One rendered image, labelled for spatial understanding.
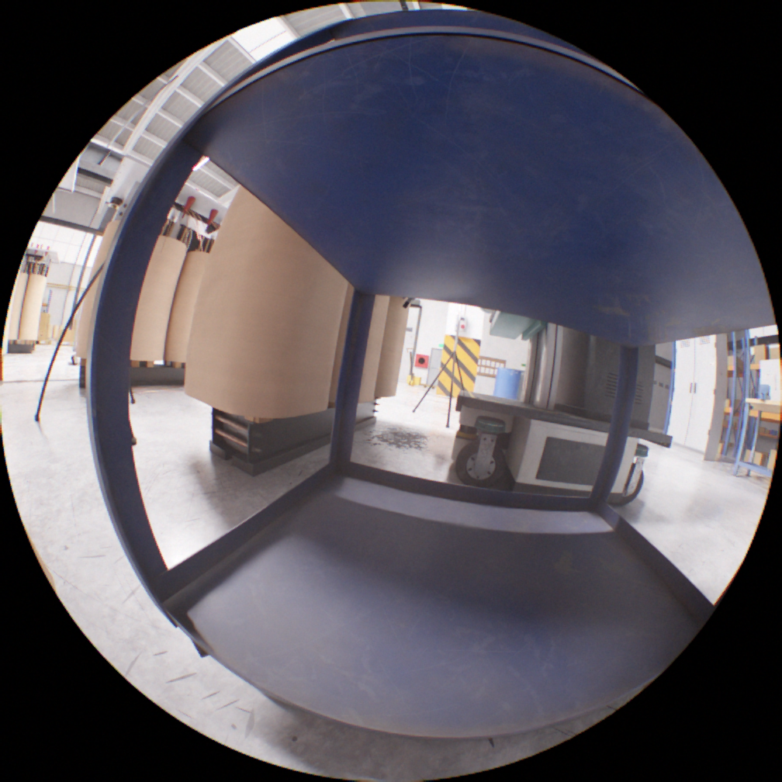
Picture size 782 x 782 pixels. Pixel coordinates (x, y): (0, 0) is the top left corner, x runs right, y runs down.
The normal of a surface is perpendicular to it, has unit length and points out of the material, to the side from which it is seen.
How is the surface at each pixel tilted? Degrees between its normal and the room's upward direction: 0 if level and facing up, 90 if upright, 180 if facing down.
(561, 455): 90
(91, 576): 0
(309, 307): 90
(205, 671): 0
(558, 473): 90
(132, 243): 90
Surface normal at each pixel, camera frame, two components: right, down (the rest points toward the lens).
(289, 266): 0.60, 0.16
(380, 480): -0.21, 0.04
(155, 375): 0.95, 0.17
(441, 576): 0.15, -0.99
